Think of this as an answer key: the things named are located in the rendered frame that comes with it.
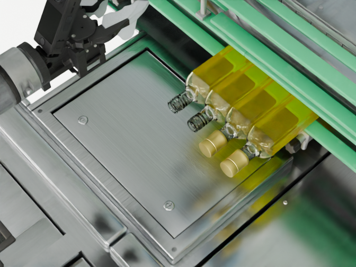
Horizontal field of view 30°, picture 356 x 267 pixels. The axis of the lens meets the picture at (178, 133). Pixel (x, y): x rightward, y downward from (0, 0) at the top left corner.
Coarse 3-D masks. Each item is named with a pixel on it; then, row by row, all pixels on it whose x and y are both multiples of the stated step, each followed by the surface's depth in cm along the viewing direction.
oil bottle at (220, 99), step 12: (240, 72) 132; (252, 72) 132; (228, 84) 130; (240, 84) 130; (252, 84) 130; (216, 96) 129; (228, 96) 129; (240, 96) 129; (216, 108) 128; (228, 108) 128; (216, 120) 131
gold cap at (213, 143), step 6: (216, 132) 125; (210, 138) 125; (216, 138) 125; (222, 138) 125; (204, 144) 124; (210, 144) 124; (216, 144) 124; (222, 144) 125; (204, 150) 125; (210, 150) 124; (216, 150) 125; (210, 156) 125
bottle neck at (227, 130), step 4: (228, 124) 127; (224, 128) 126; (228, 128) 126; (232, 128) 126; (224, 132) 126; (228, 132) 126; (232, 132) 126; (228, 136) 126; (232, 136) 126; (228, 140) 126
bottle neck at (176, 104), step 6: (186, 90) 131; (180, 96) 130; (186, 96) 130; (192, 96) 131; (168, 102) 130; (174, 102) 129; (180, 102) 130; (186, 102) 130; (174, 108) 132; (180, 108) 130
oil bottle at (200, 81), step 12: (228, 48) 135; (216, 60) 133; (228, 60) 133; (240, 60) 133; (192, 72) 132; (204, 72) 132; (216, 72) 132; (228, 72) 132; (192, 84) 131; (204, 84) 130; (216, 84) 131; (204, 96) 131
